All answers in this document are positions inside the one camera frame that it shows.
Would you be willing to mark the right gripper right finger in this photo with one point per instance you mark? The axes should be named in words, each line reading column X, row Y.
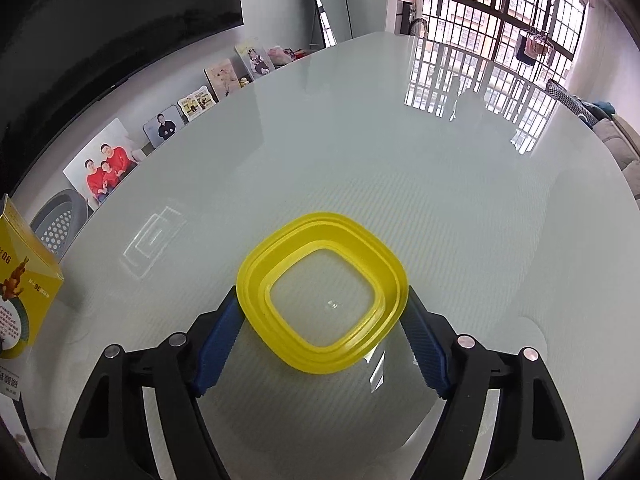
column 533, row 437

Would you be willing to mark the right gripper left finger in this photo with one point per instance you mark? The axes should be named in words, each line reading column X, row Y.
column 108, row 436

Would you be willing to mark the yellow square plastic ring lid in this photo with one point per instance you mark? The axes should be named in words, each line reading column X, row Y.
column 322, row 292

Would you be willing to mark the yellow cardboard box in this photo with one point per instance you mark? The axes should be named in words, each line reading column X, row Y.
column 30, row 278

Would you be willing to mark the grey perforated laundry basket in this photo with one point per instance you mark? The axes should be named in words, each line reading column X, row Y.
column 58, row 221

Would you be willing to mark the large family photo red shirts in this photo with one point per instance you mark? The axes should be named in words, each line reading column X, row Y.
column 107, row 159

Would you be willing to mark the grey sectional sofa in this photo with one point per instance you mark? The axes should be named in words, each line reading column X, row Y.
column 623, row 143

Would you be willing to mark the photo of man in black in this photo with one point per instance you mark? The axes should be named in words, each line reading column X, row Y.
column 163, row 125

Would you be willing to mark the large curved black television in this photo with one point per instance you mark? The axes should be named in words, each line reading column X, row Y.
column 58, row 57

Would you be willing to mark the pink plush on console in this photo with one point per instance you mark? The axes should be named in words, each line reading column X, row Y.
column 280, row 56

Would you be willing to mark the barred window grille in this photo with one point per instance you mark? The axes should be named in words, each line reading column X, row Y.
column 538, row 39

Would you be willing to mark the red item on console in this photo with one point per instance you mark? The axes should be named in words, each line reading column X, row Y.
column 301, row 53

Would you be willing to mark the leaning floor mirror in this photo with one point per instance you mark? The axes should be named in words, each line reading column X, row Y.
column 335, row 21

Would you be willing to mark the small multi-picture photo frame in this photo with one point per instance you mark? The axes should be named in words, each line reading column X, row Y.
column 196, row 103

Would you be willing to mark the baby photo frame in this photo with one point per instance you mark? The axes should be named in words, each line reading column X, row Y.
column 222, row 78

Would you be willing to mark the tall portrait photo frame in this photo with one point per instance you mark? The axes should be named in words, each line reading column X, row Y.
column 255, row 59

